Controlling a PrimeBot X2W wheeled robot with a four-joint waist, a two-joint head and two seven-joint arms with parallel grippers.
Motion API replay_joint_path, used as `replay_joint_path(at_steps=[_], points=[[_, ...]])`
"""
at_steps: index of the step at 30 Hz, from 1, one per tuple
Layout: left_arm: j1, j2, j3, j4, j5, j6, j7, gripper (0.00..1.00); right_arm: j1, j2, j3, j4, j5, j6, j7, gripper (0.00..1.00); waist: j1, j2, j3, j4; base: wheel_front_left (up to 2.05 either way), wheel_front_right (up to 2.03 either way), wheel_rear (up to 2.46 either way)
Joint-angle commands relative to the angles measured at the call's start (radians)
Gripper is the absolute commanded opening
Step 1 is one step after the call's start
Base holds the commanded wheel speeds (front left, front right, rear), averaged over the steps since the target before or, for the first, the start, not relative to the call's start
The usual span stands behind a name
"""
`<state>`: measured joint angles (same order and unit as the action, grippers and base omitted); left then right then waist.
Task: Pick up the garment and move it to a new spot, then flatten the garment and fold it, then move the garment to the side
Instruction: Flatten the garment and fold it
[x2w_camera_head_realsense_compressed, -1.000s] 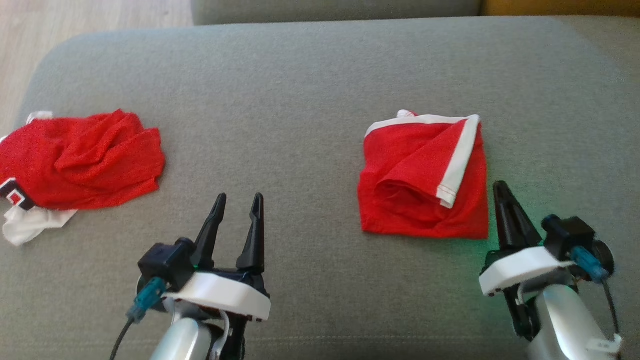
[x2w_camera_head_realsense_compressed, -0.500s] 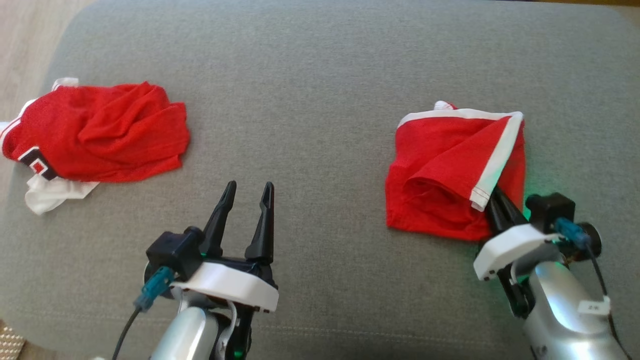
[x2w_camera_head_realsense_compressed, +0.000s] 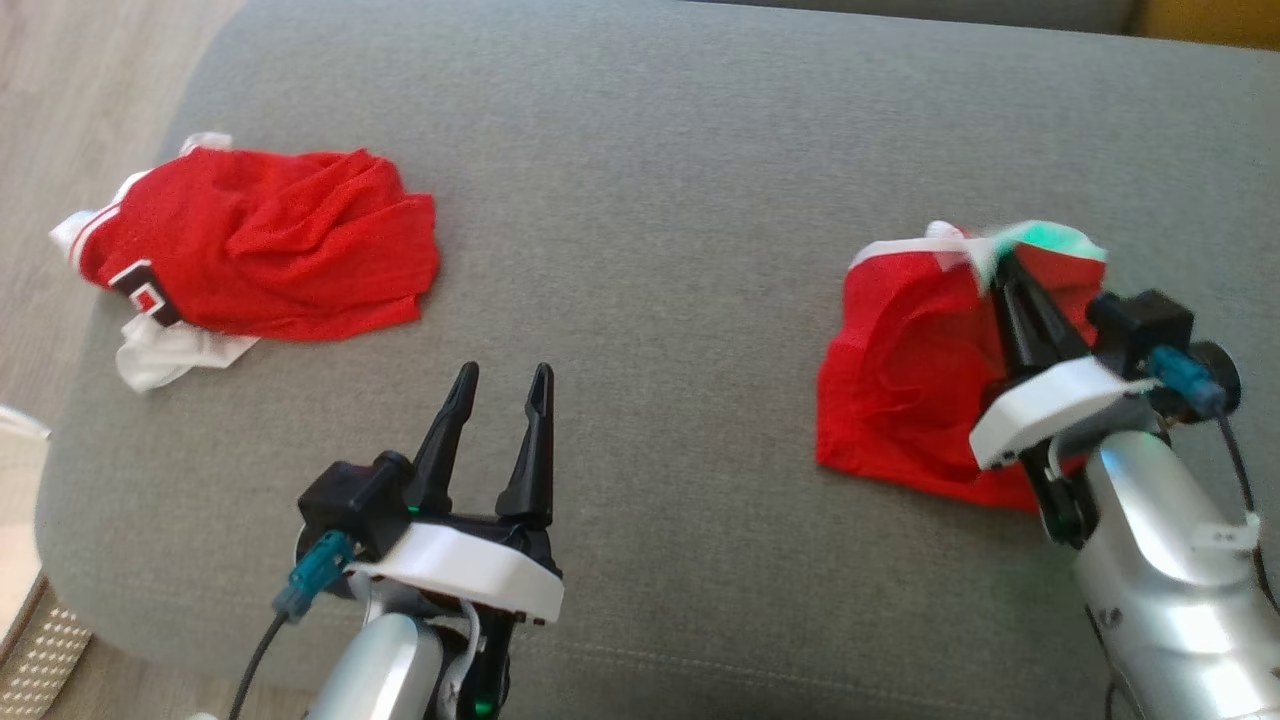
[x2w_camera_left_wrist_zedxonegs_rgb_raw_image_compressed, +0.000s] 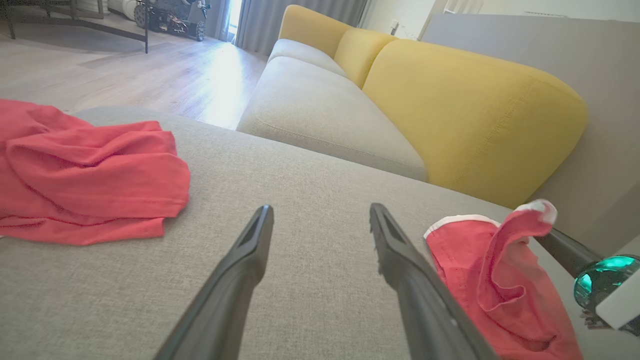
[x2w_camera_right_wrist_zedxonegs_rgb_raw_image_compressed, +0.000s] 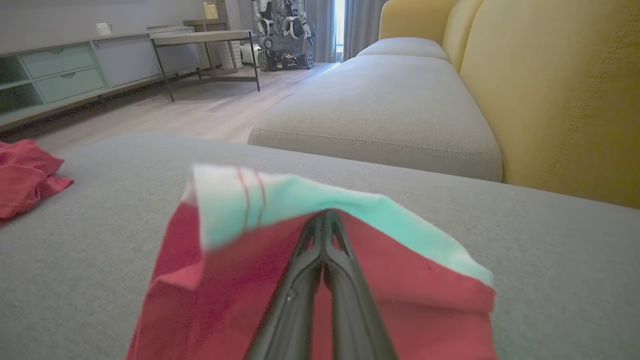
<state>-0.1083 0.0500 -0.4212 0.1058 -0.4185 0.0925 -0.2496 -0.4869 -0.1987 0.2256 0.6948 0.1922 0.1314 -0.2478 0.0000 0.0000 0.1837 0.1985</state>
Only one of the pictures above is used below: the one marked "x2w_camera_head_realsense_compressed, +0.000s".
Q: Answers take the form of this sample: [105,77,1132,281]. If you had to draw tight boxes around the yellow cushion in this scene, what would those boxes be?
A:
[1138,0,1280,52]

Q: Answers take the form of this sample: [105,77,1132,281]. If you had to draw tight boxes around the teal camera connector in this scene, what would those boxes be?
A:
[1147,344,1230,420]
[272,529,357,627]

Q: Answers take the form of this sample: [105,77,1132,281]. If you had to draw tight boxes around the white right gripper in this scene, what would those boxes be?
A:
[967,249,1162,547]

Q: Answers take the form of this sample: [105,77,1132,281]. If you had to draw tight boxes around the teal right camera connector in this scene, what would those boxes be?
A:
[1147,344,1230,420]

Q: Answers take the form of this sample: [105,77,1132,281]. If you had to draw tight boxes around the black camera cable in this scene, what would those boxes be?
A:
[227,610,292,720]
[1213,408,1280,613]

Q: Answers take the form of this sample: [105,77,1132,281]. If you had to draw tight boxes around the red jersey with white sleeves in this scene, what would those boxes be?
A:
[50,131,442,394]

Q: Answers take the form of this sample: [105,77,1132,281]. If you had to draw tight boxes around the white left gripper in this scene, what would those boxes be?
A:
[345,361,565,720]

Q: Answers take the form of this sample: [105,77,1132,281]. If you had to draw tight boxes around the teal left camera connector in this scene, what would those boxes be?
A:
[272,529,357,627]

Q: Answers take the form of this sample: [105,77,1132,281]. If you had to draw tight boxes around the white perforated laundry basket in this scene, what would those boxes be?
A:
[0,402,94,720]

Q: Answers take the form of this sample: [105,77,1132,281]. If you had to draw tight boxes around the grey fabric sofa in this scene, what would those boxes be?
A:
[35,0,1280,720]

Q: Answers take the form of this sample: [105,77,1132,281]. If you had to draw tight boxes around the black right camera cable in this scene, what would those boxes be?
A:
[1213,408,1280,613]

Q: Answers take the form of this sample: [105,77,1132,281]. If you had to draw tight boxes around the black left camera cable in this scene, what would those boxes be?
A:
[227,610,292,720]

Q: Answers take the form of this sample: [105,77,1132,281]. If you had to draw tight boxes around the red shorts with white trim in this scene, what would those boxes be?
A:
[815,218,1112,514]

